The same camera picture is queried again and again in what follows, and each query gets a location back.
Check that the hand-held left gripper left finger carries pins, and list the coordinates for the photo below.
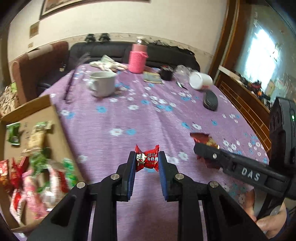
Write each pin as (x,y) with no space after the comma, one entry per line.
(131,173)

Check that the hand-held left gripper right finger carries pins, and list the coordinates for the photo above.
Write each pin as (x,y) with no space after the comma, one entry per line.
(162,173)

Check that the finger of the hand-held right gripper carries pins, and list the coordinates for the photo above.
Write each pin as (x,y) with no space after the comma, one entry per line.
(231,162)

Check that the red cartoon face candy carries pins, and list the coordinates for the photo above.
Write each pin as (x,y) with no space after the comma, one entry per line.
(148,160)

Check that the dark red foil snack packet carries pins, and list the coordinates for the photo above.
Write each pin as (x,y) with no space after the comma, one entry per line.
(203,138)

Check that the cardboard box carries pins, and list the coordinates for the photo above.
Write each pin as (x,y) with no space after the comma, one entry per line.
(55,129)

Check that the pile of snack packets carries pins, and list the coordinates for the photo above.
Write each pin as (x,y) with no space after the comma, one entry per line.
(34,180)

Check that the person's right hand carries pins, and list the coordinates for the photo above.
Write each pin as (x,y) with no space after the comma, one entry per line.
(272,222)

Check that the wooden cabinet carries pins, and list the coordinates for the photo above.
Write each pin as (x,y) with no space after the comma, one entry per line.
(242,102)

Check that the clutter of small things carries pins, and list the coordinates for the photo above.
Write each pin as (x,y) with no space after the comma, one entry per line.
(256,89)

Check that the purple floral tablecloth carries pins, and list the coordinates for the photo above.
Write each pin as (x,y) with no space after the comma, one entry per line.
(138,115)

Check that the black glasses case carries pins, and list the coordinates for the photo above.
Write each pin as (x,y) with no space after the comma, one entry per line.
(210,100)

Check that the white plastic jar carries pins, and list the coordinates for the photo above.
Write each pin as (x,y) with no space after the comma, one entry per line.
(200,80)

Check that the nail clipper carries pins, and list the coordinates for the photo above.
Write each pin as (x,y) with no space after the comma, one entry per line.
(181,85)

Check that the white mug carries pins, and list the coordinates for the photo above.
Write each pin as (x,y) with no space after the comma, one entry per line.
(103,84)

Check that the window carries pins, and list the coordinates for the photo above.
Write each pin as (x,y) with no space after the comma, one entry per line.
(266,46)

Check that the small black container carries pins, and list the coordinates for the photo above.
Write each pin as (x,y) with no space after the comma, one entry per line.
(166,74)

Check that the beige snack packet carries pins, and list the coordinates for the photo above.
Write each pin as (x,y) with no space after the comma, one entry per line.
(38,136)

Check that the clear glass cup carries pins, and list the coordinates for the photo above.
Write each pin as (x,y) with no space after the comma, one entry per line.
(182,70)

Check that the eyeglasses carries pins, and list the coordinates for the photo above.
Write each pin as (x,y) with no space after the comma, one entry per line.
(70,85)

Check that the white cloth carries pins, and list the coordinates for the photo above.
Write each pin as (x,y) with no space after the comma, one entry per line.
(106,63)

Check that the pink knitted sleeve thermos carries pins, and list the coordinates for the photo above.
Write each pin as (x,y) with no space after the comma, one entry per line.
(137,60)

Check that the green snack packet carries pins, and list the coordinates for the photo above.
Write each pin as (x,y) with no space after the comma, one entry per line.
(13,134)

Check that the black sofa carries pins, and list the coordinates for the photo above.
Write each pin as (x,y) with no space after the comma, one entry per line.
(104,49)

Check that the black clamp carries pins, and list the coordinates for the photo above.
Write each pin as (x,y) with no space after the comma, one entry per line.
(90,38)
(104,37)

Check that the brown armchair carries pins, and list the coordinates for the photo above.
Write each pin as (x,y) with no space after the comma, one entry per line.
(34,69)

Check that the patterned cushion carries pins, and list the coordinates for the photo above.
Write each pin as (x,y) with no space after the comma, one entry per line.
(9,99)

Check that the framed horse painting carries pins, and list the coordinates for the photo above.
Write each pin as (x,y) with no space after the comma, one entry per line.
(81,5)

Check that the wooden door frame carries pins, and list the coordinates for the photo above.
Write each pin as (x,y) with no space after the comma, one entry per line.
(227,34)

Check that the wall switch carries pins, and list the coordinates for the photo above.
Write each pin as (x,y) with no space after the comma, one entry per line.
(30,45)

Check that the small wall plaque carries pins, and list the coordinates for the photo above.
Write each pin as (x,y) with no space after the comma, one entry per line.
(34,30)

